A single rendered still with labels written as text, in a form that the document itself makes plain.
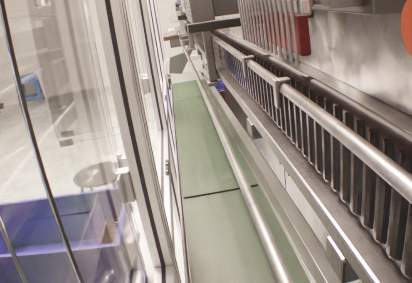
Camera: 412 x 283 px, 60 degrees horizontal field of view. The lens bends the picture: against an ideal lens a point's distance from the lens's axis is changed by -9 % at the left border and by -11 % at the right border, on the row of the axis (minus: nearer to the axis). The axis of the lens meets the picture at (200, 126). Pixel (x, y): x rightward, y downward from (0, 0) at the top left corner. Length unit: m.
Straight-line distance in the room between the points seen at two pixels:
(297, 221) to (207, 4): 0.80
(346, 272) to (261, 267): 0.24
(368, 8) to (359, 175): 0.32
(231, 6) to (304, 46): 0.79
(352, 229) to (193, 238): 0.36
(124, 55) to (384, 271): 0.48
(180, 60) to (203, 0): 0.97
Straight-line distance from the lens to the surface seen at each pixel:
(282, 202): 0.62
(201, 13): 1.20
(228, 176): 0.83
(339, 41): 0.95
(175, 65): 2.14
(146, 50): 1.47
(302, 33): 0.46
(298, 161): 0.44
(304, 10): 0.40
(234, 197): 0.75
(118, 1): 0.62
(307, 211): 0.82
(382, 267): 0.29
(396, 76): 0.74
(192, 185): 0.81
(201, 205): 0.74
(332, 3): 0.57
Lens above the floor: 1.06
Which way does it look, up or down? 18 degrees down
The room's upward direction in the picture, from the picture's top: 9 degrees counter-clockwise
